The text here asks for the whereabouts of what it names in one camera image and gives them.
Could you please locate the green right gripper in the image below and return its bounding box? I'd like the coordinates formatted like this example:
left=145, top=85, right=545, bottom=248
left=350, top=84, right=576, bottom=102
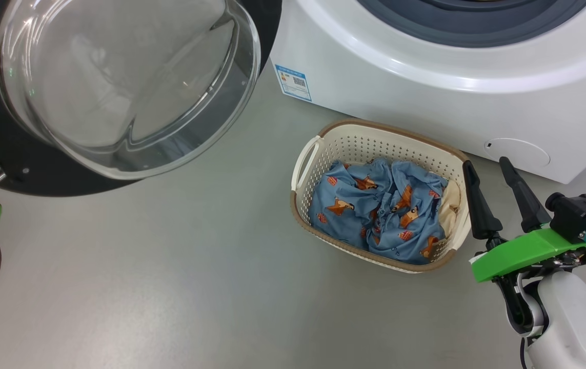
left=462, top=156, right=586, bottom=283

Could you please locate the black round glass washer door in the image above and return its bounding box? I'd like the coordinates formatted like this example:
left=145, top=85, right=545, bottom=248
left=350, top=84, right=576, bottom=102
left=0, top=0, right=283, bottom=198

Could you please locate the white front-load washing machine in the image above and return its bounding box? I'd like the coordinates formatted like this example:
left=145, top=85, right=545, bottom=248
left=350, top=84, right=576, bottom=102
left=270, top=0, right=586, bottom=184

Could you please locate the round white drain filter cover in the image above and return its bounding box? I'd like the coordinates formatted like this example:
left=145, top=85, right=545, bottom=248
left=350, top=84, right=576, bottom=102
left=484, top=138, right=551, bottom=167

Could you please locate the cream perforated laundry basket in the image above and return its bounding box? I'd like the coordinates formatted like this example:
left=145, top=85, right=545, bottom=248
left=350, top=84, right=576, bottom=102
left=290, top=119, right=473, bottom=274

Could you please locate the blue energy label sticker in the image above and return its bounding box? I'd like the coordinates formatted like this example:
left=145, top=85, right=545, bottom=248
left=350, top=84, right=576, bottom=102
left=274, top=64, right=312, bottom=102

